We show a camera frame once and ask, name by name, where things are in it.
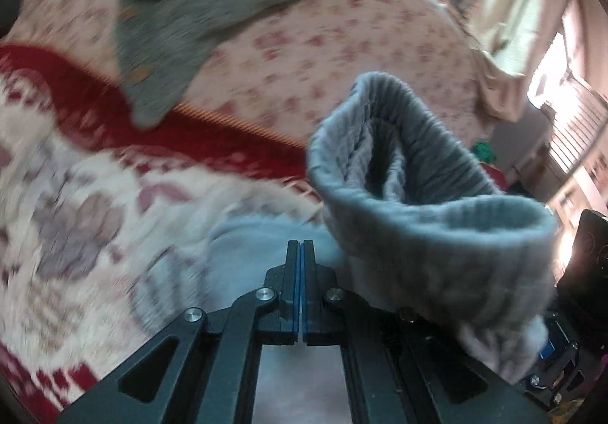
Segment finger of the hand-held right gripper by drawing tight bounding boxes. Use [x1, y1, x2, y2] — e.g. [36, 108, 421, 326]
[515, 310, 583, 410]

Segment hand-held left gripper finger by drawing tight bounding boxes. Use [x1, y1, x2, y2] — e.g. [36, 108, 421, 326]
[56, 239, 302, 424]
[302, 240, 552, 424]

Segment light grey fleece pants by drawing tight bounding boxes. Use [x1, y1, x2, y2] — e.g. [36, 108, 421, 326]
[204, 71, 559, 384]

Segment wooden slatted cabinet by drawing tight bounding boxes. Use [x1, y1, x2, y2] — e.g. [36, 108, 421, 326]
[520, 18, 608, 228]

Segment green object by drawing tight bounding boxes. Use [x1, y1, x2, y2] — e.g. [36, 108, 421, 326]
[474, 139, 497, 165]

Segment pink floral bed sheet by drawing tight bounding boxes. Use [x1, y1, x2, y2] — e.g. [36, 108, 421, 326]
[5, 0, 492, 197]

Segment red and cream floral blanket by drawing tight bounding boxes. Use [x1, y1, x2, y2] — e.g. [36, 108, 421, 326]
[0, 43, 333, 424]

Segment cream curtain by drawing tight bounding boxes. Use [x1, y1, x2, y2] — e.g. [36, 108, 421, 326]
[468, 0, 586, 122]

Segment dark grey knitted cardigan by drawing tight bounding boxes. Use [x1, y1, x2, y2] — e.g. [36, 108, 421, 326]
[114, 0, 450, 128]

